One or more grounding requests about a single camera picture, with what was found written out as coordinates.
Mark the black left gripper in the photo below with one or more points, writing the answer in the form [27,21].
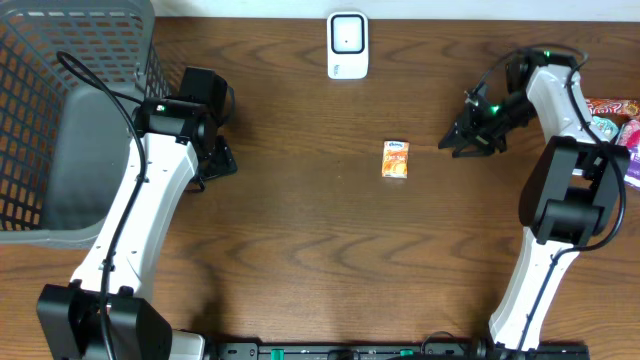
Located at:
[220,163]

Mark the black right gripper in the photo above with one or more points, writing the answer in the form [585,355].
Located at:
[471,136]

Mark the orange Kleenex tissue pack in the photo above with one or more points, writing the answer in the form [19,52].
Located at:
[395,159]

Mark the orange Top chocolate bar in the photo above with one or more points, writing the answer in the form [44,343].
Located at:
[618,107]

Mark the teal snack packet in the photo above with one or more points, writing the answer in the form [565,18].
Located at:
[606,127]

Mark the purple red tissue pack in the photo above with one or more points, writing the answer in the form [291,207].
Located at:
[629,137]

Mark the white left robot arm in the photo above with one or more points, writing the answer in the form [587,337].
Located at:
[105,311]

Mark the dark plastic mesh basket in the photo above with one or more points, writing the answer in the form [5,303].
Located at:
[70,71]

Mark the black mounting rail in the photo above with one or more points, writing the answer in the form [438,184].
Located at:
[435,349]

